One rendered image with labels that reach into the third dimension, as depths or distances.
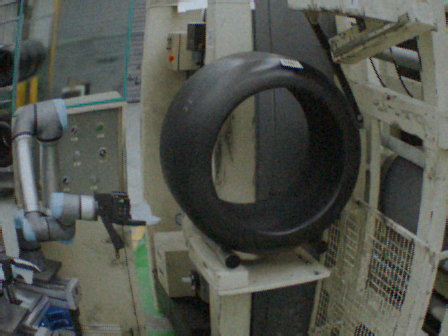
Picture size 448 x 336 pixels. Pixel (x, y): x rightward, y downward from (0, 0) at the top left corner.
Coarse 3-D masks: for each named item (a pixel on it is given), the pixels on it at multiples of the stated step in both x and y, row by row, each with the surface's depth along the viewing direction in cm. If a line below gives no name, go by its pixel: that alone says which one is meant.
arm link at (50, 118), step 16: (48, 112) 192; (64, 112) 195; (48, 128) 193; (64, 128) 198; (48, 144) 196; (48, 160) 199; (48, 176) 202; (48, 192) 204; (48, 208) 207; (48, 240) 210
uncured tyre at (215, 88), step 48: (192, 96) 177; (240, 96) 174; (336, 96) 182; (192, 144) 174; (336, 144) 209; (192, 192) 177; (288, 192) 214; (336, 192) 188; (240, 240) 183; (288, 240) 187
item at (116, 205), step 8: (96, 192) 181; (112, 192) 184; (120, 192) 186; (96, 200) 179; (104, 200) 180; (112, 200) 181; (120, 200) 181; (128, 200) 180; (96, 208) 178; (104, 208) 181; (112, 208) 181; (120, 208) 181; (128, 208) 182; (96, 216) 179; (112, 216) 181; (120, 216) 182; (128, 216) 183; (120, 224) 181
